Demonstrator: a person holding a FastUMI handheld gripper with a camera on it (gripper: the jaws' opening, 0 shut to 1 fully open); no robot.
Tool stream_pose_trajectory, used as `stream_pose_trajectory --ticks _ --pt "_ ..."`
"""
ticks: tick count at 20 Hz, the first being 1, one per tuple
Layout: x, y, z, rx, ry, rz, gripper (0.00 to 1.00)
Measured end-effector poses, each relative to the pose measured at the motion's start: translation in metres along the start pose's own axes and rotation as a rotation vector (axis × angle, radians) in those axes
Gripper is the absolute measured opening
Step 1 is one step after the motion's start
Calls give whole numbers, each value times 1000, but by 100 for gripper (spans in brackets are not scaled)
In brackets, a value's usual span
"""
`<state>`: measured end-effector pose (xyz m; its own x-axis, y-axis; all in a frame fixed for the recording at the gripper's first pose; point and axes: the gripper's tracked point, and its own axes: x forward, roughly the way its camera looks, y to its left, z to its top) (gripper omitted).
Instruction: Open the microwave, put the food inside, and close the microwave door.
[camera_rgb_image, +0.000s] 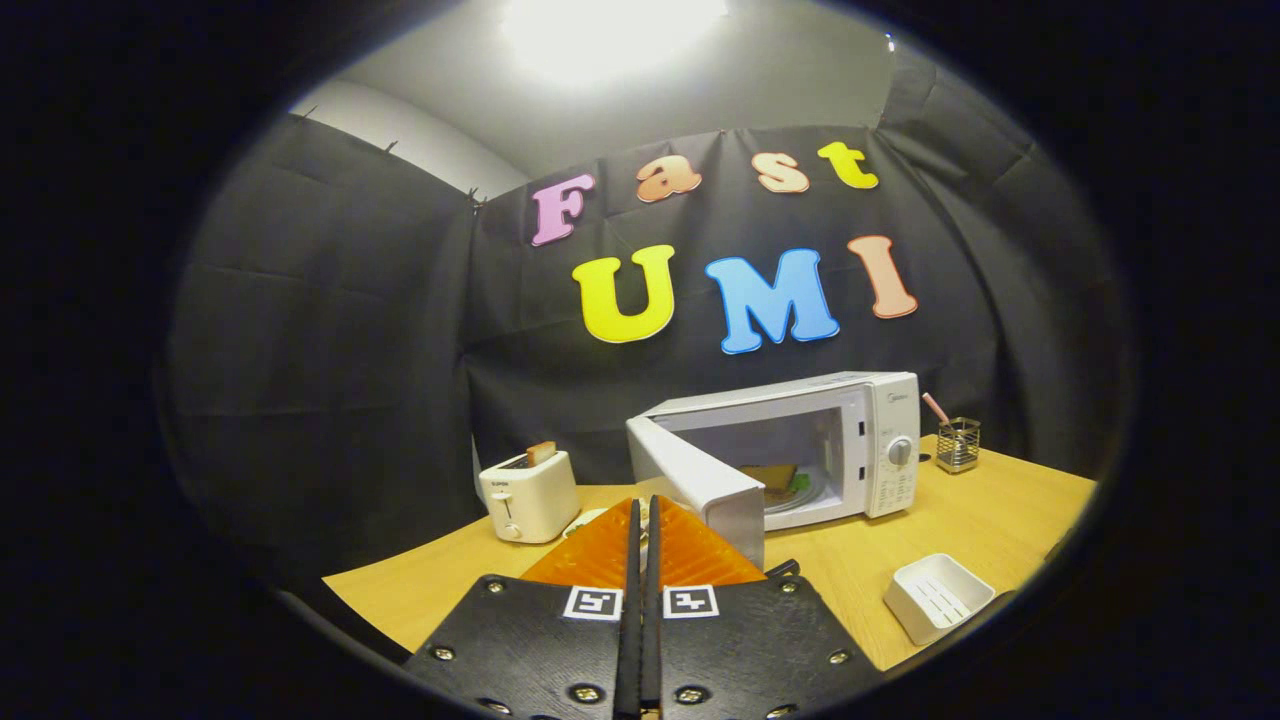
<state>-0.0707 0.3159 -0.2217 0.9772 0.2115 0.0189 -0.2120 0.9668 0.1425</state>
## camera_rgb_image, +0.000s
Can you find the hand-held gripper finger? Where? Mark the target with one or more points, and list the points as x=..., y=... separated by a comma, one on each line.
x=630, y=650
x=652, y=650

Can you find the sandwich with green lettuce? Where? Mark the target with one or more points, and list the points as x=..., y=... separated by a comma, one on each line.
x=770, y=480

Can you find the white microwave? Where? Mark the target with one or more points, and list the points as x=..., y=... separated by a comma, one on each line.
x=890, y=410

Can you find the glass microwave turntable plate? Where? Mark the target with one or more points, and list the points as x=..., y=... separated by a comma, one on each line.
x=815, y=497

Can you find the small white divided dish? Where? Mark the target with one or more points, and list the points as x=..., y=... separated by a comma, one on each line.
x=582, y=520

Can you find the white toaster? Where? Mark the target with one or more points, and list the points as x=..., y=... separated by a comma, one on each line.
x=535, y=495

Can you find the toast slice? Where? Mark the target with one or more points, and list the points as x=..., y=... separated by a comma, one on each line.
x=542, y=453

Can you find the white rectangular tray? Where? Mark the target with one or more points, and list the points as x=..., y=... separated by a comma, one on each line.
x=935, y=600

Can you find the pink striped straw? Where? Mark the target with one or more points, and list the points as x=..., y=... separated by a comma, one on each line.
x=933, y=405

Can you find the bright ceiling light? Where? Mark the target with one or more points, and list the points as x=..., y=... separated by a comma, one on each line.
x=610, y=35

